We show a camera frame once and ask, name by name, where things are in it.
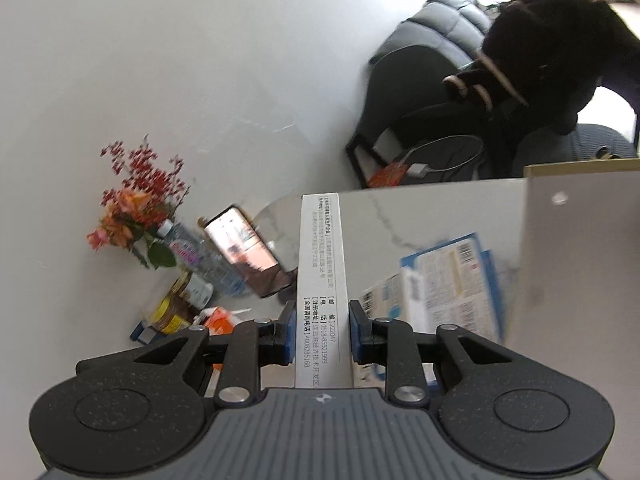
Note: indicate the smartphone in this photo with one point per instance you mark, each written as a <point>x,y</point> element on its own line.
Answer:
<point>245,250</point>

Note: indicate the tan cardboard box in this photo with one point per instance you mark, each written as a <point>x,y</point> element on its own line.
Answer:
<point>575,260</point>

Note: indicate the white jar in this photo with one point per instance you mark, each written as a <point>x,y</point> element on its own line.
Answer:
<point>200,292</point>

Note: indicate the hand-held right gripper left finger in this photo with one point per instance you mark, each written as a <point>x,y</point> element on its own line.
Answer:
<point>289,332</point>

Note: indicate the blue miniature chair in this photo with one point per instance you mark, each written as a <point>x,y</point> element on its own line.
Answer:
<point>142,332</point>

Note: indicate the orange tissue box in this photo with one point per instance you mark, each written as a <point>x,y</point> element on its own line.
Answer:
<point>217,321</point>

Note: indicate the orange and red flower bouquet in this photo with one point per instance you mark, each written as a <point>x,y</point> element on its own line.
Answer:
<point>135,210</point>

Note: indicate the black plush toy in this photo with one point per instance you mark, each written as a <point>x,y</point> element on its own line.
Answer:
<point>550,50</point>

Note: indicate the red packet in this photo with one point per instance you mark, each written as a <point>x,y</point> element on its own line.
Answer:
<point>387,175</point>

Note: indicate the grey mesh chair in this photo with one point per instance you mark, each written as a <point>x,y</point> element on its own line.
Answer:
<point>590,142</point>

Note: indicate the narrow white text-printed box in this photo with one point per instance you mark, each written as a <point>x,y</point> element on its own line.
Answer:
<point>322,260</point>

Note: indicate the yellow-lid jar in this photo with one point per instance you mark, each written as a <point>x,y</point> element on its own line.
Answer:
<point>170,310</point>

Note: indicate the clear plastic water bottle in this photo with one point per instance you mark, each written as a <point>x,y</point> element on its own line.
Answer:
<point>200,255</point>

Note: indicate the grey sofa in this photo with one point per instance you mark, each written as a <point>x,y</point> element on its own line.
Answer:
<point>400,90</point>
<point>450,15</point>

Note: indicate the white marble desktop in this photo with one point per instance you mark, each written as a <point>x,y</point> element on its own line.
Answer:
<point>380,240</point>

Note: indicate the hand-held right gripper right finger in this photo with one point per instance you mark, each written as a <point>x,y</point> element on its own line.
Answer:
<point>356,332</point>

